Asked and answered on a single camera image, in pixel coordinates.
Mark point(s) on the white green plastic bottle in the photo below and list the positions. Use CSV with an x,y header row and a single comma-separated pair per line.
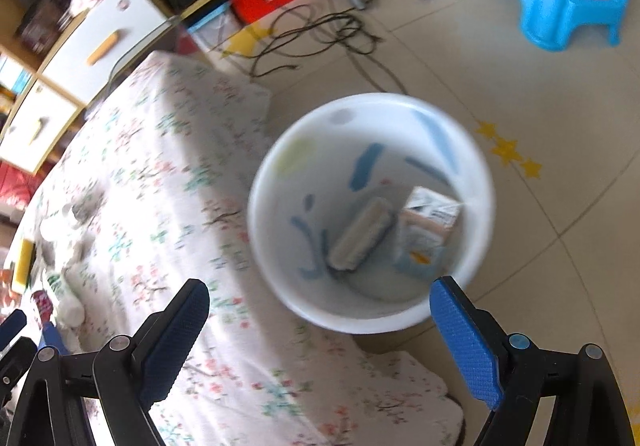
x,y
67,306

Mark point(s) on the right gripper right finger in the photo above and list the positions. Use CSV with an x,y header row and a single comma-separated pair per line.
x,y
511,375

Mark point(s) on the light blue milk carton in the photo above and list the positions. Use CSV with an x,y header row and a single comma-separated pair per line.
x,y
424,227

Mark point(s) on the blue drink can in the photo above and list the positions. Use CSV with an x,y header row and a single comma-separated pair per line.
x,y
361,235

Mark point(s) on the yellow sponge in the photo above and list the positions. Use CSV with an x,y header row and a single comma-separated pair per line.
x,y
23,266

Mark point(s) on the floral tablecloth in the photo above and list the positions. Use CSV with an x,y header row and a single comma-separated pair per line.
x,y
151,192

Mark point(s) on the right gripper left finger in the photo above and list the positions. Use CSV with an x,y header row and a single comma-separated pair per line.
x,y
127,377

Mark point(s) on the wooden drawer cabinet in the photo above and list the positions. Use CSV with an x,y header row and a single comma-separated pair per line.
x,y
97,45

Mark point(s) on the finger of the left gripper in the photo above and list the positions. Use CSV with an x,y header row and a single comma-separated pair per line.
x,y
51,338
11,326

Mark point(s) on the white trash bin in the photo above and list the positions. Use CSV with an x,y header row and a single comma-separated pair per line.
x,y
361,204

